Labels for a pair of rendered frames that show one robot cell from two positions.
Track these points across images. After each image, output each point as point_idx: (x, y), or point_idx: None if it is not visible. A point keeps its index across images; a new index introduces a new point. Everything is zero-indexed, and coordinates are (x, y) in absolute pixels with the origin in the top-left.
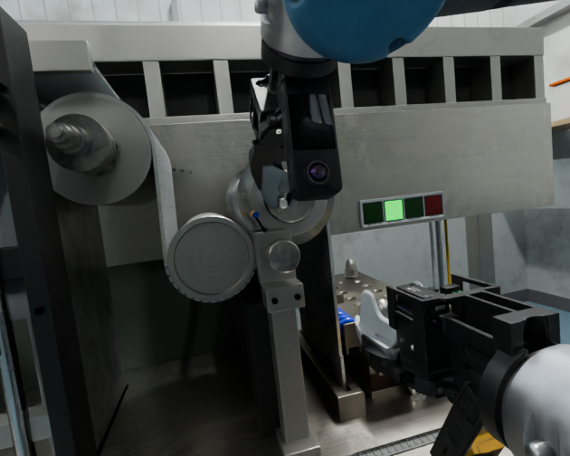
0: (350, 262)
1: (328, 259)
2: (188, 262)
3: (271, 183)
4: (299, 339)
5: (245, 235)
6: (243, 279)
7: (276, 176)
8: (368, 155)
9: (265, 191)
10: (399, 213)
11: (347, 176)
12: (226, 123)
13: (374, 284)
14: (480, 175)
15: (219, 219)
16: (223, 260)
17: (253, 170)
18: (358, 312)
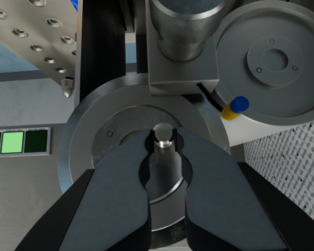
0: (67, 93)
1: (83, 53)
2: (309, 58)
3: (216, 179)
4: (128, 16)
5: (221, 90)
6: (225, 26)
7: (210, 199)
8: (31, 203)
9: (223, 158)
10: (6, 139)
11: (58, 181)
12: (181, 244)
13: (41, 61)
14: None
15: (266, 120)
16: (257, 56)
17: (313, 232)
18: (54, 2)
